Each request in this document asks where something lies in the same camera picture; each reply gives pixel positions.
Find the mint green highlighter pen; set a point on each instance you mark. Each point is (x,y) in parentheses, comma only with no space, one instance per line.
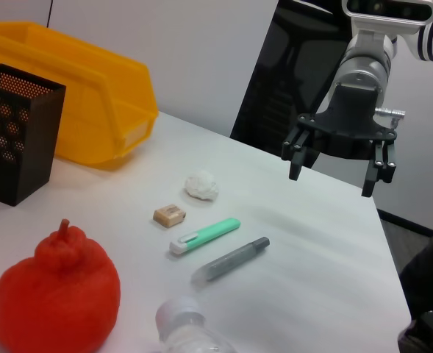
(209,233)

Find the yellow plastic bin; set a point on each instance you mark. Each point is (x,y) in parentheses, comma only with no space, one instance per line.
(102,110)

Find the black office chair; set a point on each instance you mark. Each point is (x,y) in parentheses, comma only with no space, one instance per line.
(275,92)

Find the clear green-label water bottle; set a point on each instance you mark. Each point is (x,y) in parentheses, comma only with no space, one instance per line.
(186,331)

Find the white paper ball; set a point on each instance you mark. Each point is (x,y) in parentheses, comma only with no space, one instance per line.
(201,185)

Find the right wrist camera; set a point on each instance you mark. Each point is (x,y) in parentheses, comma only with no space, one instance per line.
(385,11)

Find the black mesh pen holder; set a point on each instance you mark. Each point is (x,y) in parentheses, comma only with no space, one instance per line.
(17,147)

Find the red-orange toy orange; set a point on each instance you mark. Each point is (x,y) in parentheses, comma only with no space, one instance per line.
(54,294)

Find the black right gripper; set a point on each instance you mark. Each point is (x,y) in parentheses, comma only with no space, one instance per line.
(348,125)

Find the grey marker pen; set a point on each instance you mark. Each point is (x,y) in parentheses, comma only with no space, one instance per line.
(231,259)

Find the beige eraser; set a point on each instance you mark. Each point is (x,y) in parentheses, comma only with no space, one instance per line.
(168,216)

